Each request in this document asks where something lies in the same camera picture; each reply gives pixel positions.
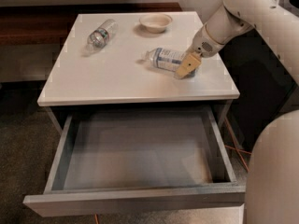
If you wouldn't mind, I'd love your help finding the orange extension cable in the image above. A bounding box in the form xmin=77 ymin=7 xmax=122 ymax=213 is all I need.
xmin=94 ymin=0 xmax=299 ymax=224

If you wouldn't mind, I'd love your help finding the green label plastic bottle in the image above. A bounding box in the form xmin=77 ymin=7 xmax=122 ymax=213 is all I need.
xmin=87 ymin=19 xmax=118 ymax=50

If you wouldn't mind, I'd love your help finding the blue label plastic bottle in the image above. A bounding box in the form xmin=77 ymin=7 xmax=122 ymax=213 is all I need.
xmin=141 ymin=48 xmax=197 ymax=77

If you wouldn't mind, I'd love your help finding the white paper bowl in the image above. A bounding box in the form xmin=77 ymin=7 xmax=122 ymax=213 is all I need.
xmin=139 ymin=13 xmax=173 ymax=34

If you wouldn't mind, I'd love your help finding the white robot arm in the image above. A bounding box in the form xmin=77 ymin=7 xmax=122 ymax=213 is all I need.
xmin=176 ymin=0 xmax=299 ymax=224

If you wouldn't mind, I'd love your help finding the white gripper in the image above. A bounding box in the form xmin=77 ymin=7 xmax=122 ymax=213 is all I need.
xmin=175 ymin=25 xmax=224 ymax=79

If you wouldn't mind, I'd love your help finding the dark wooden bench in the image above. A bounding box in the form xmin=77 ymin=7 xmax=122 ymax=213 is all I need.
xmin=0 ymin=2 xmax=181 ymax=82

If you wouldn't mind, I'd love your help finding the grey cabinet with white top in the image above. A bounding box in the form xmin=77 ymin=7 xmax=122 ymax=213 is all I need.
xmin=36 ymin=11 xmax=241 ymax=135

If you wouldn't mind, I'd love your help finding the grey top drawer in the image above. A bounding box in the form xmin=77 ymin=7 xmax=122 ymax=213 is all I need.
xmin=23 ymin=106 xmax=245 ymax=217

